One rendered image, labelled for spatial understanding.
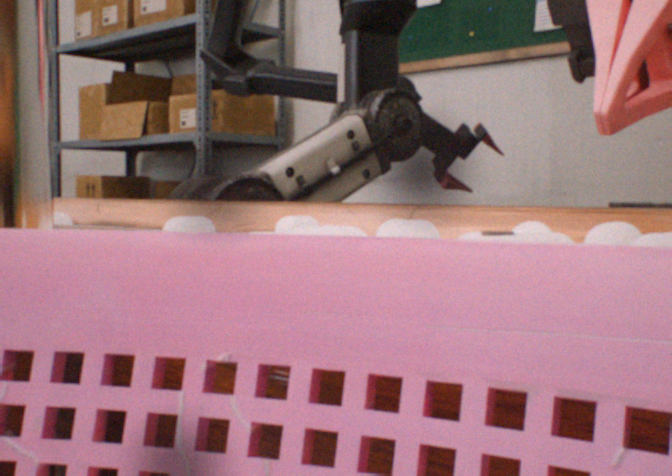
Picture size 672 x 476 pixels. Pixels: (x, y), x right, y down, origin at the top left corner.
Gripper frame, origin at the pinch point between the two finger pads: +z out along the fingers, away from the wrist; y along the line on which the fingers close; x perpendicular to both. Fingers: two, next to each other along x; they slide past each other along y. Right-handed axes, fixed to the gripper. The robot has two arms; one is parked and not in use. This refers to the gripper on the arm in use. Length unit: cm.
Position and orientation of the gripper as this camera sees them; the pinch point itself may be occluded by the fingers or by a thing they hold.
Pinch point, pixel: (608, 113)
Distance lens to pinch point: 40.7
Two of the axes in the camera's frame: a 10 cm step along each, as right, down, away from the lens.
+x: 4.0, 7.4, 5.5
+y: 7.8, 0.5, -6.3
